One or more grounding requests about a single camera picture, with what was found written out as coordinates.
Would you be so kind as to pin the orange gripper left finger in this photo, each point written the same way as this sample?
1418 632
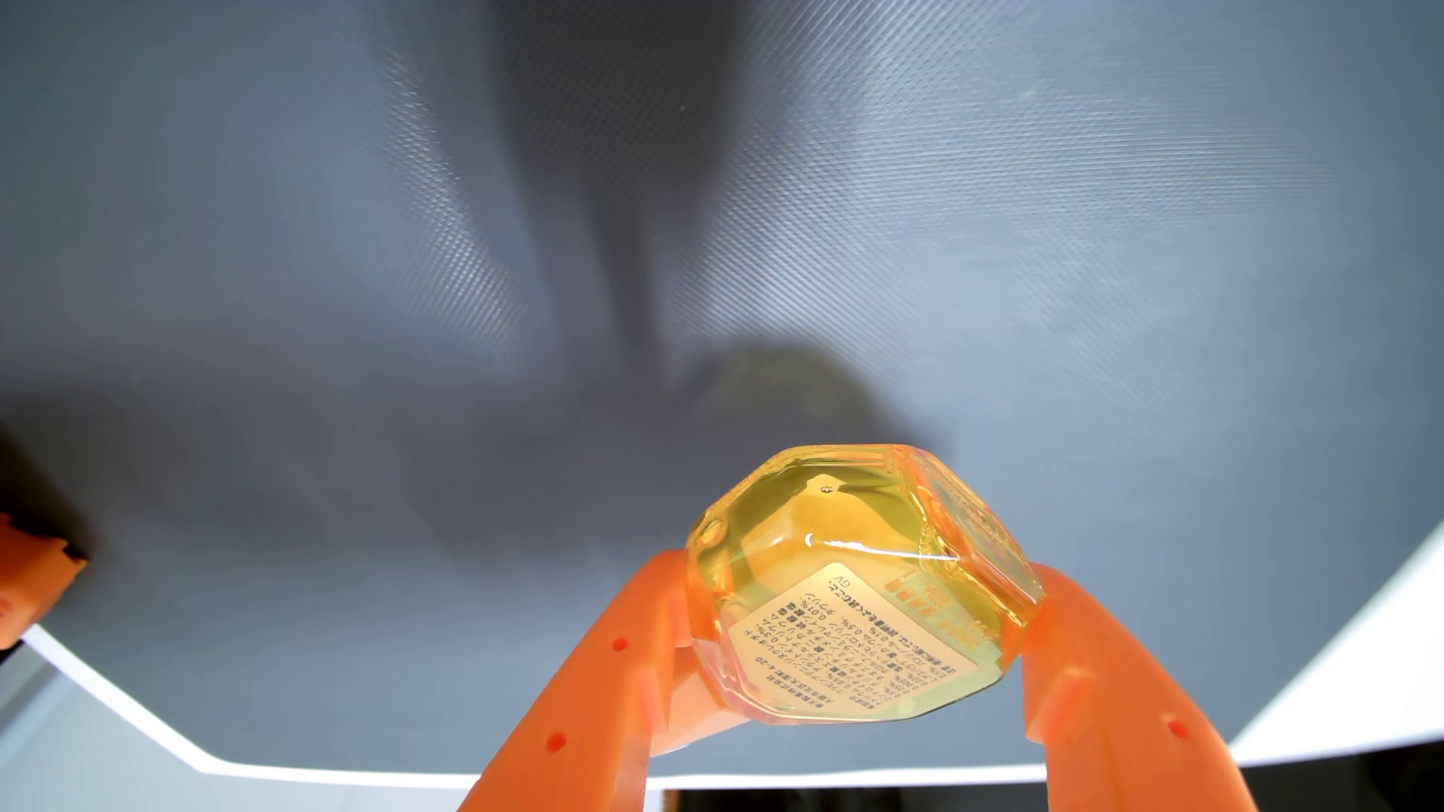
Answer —
598 711

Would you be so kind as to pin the grey textured mat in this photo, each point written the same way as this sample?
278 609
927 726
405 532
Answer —
338 282

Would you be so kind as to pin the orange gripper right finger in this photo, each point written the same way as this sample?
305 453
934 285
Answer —
1117 722

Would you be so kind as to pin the yellow eyedrop bottle orange cap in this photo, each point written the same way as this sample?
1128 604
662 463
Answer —
846 586

